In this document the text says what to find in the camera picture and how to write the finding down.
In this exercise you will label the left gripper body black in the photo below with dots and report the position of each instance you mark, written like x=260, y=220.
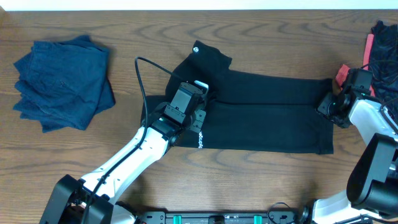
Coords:
x=195, y=122

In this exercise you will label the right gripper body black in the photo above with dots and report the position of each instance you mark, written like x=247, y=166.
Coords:
x=328, y=107

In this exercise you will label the black t-shirt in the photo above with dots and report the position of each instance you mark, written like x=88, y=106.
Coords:
x=250, y=111

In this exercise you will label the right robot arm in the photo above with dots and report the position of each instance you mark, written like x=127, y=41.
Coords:
x=371, y=192

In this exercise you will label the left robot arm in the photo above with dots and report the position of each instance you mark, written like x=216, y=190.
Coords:
x=94, y=197

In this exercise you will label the folded navy blue clothes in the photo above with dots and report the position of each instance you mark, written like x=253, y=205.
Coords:
x=64, y=84

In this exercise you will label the red garment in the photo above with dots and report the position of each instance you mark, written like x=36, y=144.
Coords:
x=344, y=69

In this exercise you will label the black patterned jersey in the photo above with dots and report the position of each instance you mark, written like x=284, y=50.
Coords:
x=383, y=64

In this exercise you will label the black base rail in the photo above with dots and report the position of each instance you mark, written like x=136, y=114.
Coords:
x=277, y=214

